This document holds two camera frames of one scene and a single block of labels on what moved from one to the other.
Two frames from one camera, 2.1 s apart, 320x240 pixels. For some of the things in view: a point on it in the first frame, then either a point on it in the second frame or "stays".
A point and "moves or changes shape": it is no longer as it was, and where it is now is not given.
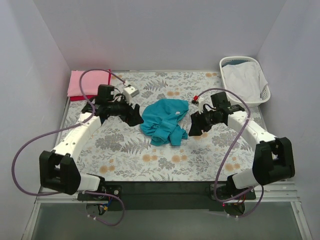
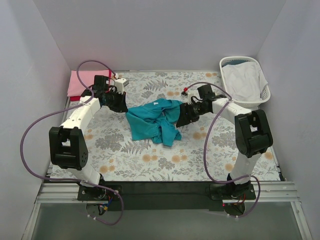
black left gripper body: x=130 y=113 -> x=119 y=102
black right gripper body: x=201 y=121 -> x=186 y=114
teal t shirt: x=160 y=120 moves or changes shape
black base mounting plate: x=166 y=195 stays
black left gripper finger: x=133 y=117 -> x=121 y=106
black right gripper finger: x=198 y=125 -> x=185 y=118
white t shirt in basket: x=244 y=79 stays
